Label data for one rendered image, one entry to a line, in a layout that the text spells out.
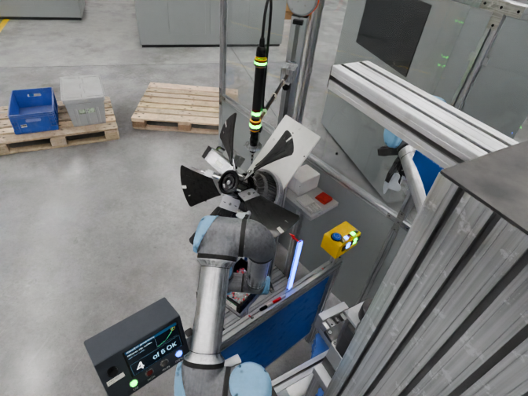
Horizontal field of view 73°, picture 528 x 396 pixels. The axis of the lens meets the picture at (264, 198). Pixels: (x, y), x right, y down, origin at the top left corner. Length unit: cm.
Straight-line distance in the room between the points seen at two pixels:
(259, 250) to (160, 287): 179
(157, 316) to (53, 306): 176
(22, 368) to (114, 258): 89
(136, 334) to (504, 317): 94
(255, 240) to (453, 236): 66
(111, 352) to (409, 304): 84
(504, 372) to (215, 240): 74
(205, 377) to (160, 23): 629
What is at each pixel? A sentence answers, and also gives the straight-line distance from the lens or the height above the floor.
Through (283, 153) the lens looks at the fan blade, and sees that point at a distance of 154.
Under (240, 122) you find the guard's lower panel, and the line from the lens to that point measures 284.
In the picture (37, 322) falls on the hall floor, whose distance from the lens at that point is 286.
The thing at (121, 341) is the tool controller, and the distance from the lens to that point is 117.
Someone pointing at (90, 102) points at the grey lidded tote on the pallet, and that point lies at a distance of 423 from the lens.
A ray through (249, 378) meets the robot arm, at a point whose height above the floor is 127.
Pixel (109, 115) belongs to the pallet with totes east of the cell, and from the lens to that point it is 457.
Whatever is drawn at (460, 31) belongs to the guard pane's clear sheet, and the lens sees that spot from 169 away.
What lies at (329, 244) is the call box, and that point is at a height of 104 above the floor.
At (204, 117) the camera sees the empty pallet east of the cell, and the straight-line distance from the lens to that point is 441.
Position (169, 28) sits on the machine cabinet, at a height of 32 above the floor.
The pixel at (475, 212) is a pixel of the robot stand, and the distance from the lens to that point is 46.
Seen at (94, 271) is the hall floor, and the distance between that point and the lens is 299.
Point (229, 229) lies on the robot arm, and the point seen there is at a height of 151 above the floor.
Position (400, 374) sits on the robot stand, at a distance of 69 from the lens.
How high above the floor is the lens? 226
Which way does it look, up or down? 41 degrees down
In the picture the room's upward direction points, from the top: 7 degrees clockwise
